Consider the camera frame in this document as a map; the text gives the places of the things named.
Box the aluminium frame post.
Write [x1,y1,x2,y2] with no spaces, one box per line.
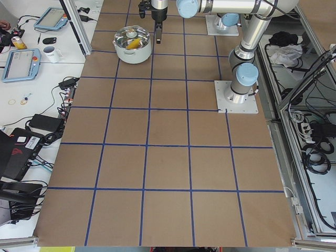
[59,0,92,57]

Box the lower blue teach pendant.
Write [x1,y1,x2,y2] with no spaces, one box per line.
[2,48,41,82]

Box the glass pot lid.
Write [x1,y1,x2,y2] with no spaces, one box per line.
[113,25,151,49]

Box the white mug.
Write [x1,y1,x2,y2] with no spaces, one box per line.
[43,46,64,63]

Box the yellow corn cob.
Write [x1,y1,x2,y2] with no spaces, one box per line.
[126,38,141,50]

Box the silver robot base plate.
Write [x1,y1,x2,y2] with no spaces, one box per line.
[214,80,258,114]

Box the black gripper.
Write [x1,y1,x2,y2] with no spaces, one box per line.
[151,7,167,44]

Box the white power strip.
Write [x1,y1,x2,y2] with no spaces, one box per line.
[300,122,315,144]

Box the black power adapter brick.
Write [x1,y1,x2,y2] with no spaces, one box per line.
[29,114,64,132]

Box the small black power adapter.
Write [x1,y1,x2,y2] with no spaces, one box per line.
[58,77,79,90]

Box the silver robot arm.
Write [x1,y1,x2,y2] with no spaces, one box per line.
[176,1,299,104]

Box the blue teach pendant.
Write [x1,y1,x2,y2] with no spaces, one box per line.
[34,7,68,30]
[2,48,41,82]

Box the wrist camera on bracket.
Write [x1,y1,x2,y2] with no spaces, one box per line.
[138,0,151,18]

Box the pale green cooking pot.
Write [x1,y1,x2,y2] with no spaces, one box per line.
[114,42,152,64]

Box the yellow drink can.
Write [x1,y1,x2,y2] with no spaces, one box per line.
[11,36,27,50]

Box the upper blue teach pendant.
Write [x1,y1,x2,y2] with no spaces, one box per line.
[34,7,68,30]

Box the black cloth pile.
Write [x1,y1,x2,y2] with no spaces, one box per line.
[269,31,298,47]

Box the white crumpled cloth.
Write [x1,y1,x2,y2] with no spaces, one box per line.
[270,45,302,67]

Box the black computer mouse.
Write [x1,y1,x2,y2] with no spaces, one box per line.
[43,37,57,45]

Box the black laptop with sticker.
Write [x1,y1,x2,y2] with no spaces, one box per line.
[1,128,44,181]

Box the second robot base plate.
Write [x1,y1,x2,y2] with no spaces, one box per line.
[205,13,239,37]

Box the black device lower left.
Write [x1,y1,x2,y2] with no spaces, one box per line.
[1,180,48,225]

